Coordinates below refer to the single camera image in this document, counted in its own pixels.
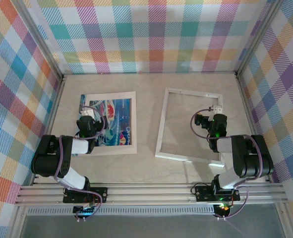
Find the white picture frame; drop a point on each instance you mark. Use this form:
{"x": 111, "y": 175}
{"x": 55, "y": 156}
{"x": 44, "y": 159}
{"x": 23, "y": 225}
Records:
{"x": 162, "y": 124}

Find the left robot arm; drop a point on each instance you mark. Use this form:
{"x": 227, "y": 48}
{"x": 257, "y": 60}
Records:
{"x": 44, "y": 161}

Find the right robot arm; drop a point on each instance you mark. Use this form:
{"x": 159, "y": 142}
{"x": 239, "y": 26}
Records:
{"x": 250, "y": 158}

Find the controller board with orange part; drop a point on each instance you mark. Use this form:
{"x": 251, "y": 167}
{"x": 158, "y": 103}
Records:
{"x": 223, "y": 209}

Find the controller board with blue light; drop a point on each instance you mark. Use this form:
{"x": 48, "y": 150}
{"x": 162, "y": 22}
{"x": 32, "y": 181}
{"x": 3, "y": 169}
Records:
{"x": 84, "y": 212}

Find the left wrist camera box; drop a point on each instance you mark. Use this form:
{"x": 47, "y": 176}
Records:
{"x": 88, "y": 115}

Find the aluminium side rail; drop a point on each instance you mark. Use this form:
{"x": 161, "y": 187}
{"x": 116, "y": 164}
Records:
{"x": 57, "y": 99}
{"x": 242, "y": 86}

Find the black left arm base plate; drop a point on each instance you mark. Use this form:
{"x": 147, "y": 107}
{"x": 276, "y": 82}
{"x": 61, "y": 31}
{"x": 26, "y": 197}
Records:
{"x": 104, "y": 192}

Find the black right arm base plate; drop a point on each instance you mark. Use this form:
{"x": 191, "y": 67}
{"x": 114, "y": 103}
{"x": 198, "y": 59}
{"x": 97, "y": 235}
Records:
{"x": 203, "y": 194}

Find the long aluminium mounting rail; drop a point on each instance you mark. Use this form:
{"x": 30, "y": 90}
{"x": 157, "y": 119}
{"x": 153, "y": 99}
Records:
{"x": 148, "y": 193}

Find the aluminium corner post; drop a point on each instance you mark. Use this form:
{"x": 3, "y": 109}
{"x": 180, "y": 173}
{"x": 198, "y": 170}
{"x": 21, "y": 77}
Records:
{"x": 256, "y": 37}
{"x": 42, "y": 37}

